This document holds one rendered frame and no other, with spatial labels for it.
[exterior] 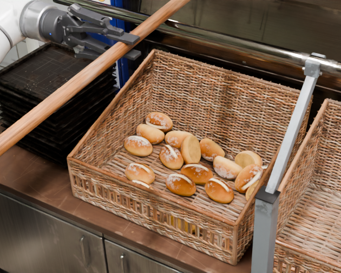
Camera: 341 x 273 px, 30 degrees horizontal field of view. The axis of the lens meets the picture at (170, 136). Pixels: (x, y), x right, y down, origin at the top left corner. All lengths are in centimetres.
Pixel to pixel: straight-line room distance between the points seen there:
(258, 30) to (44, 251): 98
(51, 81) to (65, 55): 16
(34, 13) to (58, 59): 63
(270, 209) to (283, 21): 66
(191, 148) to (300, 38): 47
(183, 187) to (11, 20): 70
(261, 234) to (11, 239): 107
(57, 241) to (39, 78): 51
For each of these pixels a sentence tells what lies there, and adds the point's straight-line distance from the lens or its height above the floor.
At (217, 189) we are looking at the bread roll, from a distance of 187.
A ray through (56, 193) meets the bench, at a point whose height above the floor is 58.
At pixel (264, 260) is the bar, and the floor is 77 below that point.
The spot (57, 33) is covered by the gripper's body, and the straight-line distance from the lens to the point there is 150.
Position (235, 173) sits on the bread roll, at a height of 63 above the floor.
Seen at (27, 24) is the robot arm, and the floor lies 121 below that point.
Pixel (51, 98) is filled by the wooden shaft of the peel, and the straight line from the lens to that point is 125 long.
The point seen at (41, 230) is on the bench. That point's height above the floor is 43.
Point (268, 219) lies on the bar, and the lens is 141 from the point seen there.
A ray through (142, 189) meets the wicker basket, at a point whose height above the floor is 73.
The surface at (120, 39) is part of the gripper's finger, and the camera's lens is 141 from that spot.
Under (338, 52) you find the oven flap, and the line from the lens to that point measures 183.
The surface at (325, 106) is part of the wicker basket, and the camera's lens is 187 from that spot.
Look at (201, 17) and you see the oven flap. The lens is 197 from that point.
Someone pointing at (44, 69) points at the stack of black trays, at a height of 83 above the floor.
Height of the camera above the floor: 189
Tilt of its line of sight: 37 degrees down
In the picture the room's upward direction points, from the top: 3 degrees counter-clockwise
